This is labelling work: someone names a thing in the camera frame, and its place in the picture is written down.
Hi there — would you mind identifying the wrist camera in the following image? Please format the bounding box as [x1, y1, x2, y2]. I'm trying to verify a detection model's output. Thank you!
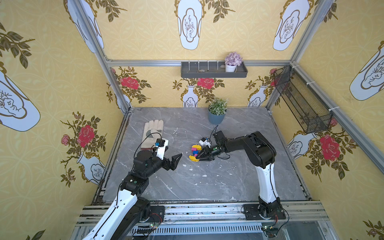
[199, 138, 212, 148]
[155, 139, 169, 160]

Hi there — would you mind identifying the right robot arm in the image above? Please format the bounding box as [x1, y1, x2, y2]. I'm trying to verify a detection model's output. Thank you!
[189, 131, 282, 215]

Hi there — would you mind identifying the purple flower white pot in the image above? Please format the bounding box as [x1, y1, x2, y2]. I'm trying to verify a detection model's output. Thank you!
[225, 52, 243, 73]

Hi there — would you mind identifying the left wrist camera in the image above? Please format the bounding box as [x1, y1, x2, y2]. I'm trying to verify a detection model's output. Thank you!
[155, 139, 169, 160]

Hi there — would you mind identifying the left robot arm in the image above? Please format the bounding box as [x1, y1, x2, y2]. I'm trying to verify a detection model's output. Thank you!
[84, 147, 183, 240]

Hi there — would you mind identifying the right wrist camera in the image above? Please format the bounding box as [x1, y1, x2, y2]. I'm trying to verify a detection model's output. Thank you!
[199, 138, 212, 148]

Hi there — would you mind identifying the blue pot green plant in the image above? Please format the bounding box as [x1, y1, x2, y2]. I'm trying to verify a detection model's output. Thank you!
[208, 98, 228, 125]

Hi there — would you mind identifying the yellow striped lego brick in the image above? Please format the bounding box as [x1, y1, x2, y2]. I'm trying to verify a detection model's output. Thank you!
[189, 156, 200, 162]

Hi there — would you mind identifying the beige work glove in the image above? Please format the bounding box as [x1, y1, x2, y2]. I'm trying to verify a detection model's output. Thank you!
[141, 120, 164, 150]

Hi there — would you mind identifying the grey wall shelf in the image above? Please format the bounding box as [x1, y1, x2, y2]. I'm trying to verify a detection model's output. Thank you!
[181, 61, 249, 79]

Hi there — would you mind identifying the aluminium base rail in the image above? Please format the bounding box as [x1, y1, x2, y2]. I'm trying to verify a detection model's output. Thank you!
[70, 200, 334, 240]

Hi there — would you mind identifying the black wire mesh basket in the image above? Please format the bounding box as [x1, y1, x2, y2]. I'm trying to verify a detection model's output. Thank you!
[273, 66, 333, 134]

